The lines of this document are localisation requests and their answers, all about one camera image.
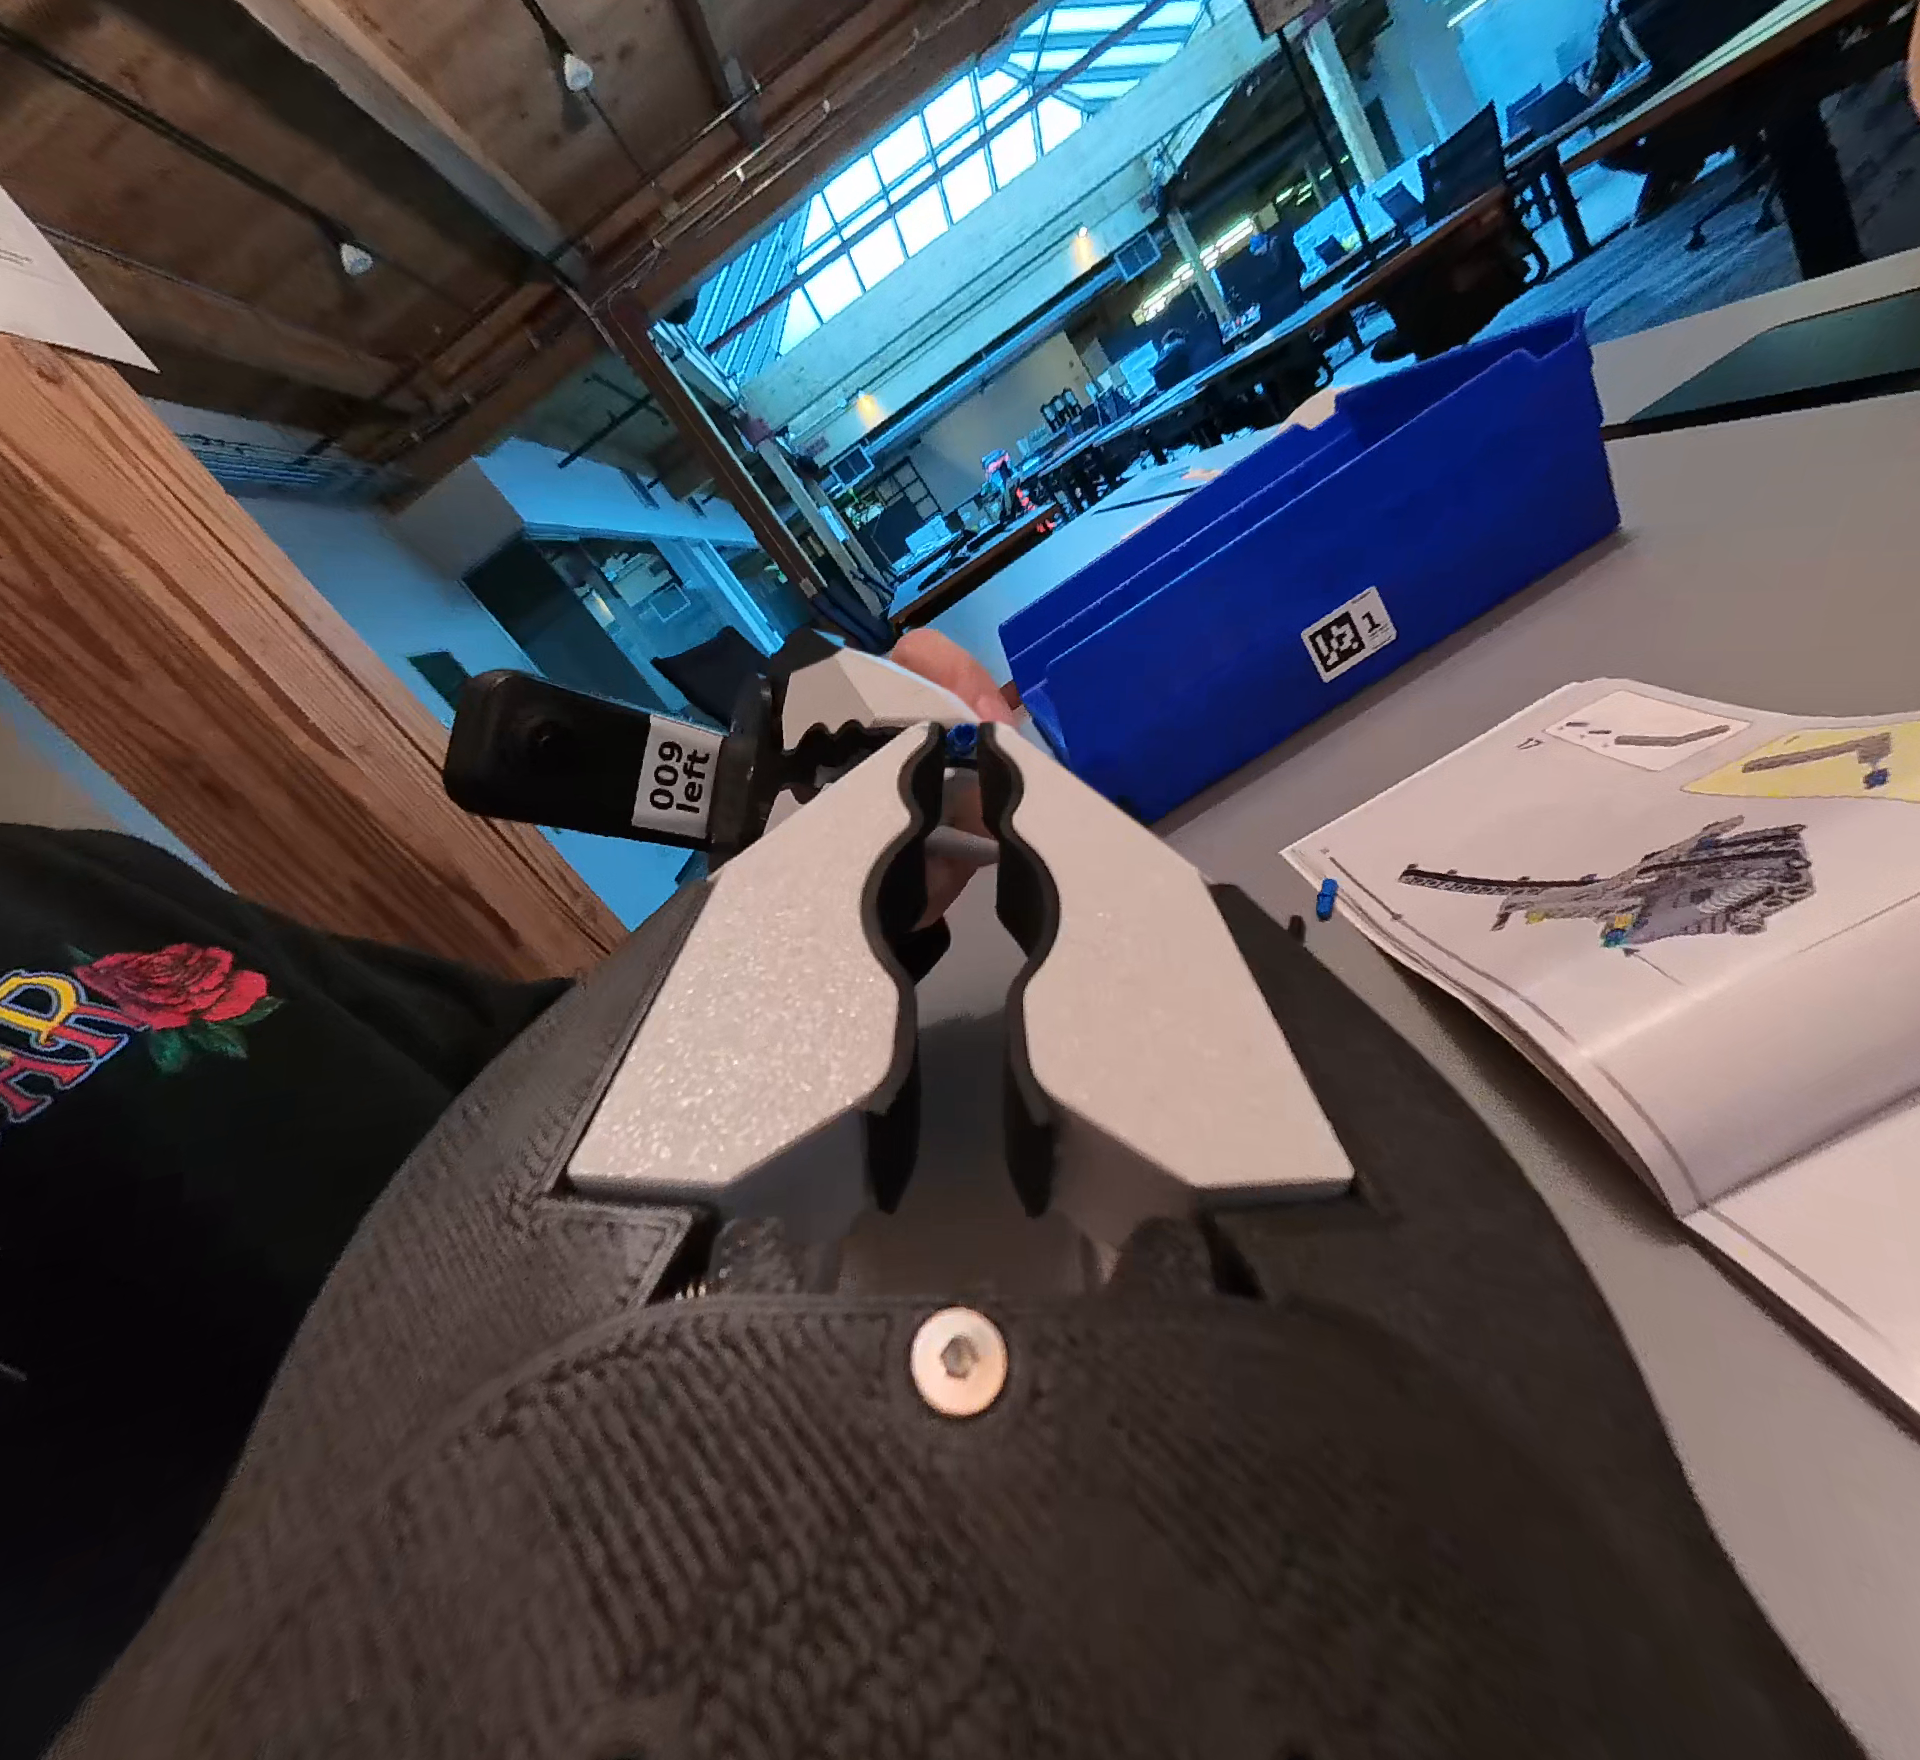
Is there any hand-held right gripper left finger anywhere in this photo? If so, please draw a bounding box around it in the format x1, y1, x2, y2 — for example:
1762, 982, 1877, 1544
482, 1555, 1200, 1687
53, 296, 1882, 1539
564, 722, 951, 1252

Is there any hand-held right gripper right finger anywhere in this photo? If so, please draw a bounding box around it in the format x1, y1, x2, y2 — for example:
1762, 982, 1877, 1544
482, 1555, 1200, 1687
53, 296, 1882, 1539
983, 722, 1360, 1259

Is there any lego instruction booklet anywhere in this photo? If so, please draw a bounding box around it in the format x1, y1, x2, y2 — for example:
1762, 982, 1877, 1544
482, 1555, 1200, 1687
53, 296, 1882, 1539
1283, 675, 1920, 1431

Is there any person's left hand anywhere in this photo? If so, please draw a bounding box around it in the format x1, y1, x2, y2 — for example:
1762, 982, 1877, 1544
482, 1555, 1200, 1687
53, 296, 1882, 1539
893, 628, 1027, 728

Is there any blue plastic bin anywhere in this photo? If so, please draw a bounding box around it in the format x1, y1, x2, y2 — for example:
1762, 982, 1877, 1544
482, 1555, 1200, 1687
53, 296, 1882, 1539
996, 312, 1624, 826

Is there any black rose print sweatshirt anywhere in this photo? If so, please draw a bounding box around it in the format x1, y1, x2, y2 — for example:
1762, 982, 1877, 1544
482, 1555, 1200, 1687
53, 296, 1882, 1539
0, 822, 582, 1760

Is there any printed instruction sheet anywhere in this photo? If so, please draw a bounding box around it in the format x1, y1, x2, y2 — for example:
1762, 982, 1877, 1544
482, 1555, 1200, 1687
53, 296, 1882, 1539
0, 192, 163, 376

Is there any black office chair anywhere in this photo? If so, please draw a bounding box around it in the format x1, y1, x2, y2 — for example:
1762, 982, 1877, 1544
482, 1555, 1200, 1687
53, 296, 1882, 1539
1416, 102, 1520, 236

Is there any dark flat panel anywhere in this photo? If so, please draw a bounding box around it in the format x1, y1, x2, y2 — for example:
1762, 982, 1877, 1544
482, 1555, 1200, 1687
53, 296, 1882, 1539
1626, 274, 1920, 436

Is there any long wooden desk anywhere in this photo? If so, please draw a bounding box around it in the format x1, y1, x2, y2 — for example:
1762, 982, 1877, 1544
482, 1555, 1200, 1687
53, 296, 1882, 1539
1500, 0, 1920, 279

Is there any wooden post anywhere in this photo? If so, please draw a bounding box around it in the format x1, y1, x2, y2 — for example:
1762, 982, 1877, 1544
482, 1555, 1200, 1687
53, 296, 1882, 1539
0, 333, 632, 986

